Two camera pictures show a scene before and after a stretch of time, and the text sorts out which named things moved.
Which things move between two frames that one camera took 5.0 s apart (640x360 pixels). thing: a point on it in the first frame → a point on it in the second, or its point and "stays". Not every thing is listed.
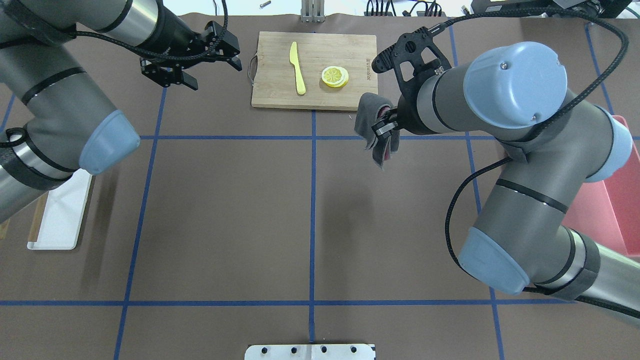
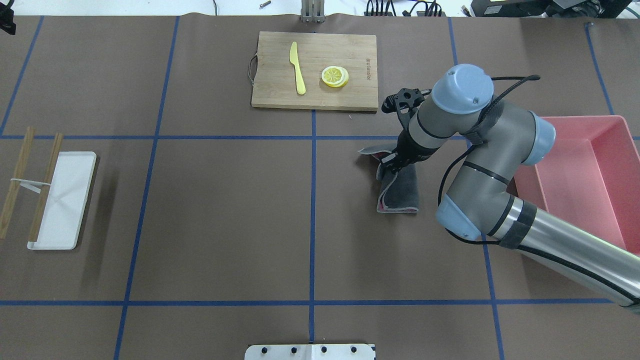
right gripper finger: x=383 y=127 → x=389 y=168
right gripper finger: x=391 y=115 → x=389 y=157
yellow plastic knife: x=294 y=57 stays
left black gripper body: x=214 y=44 → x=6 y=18
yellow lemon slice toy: x=335 y=76 stays
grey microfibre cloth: x=370 y=107 → x=399 y=193
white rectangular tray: x=63 y=214 stays
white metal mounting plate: x=310 y=352 stays
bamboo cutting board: x=275 y=84 stays
